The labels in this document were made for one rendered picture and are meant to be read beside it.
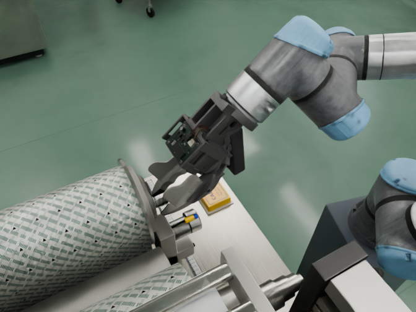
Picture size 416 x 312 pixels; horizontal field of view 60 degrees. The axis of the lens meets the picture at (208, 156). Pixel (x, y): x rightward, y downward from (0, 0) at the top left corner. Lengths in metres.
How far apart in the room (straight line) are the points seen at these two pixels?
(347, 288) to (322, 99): 0.29
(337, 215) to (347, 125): 0.51
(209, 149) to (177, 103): 2.21
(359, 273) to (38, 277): 0.41
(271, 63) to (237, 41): 2.93
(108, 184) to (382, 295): 0.38
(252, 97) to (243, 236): 0.52
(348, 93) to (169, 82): 2.44
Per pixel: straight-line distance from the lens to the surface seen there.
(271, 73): 0.51
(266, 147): 2.41
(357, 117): 0.58
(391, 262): 0.80
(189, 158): 0.51
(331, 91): 0.54
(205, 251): 0.93
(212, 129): 0.52
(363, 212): 0.99
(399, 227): 0.80
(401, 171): 0.89
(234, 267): 0.30
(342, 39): 0.68
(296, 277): 0.43
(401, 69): 0.67
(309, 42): 0.52
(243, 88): 0.52
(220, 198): 0.99
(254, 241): 0.95
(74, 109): 2.83
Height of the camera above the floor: 1.73
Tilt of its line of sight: 48 degrees down
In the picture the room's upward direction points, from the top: straight up
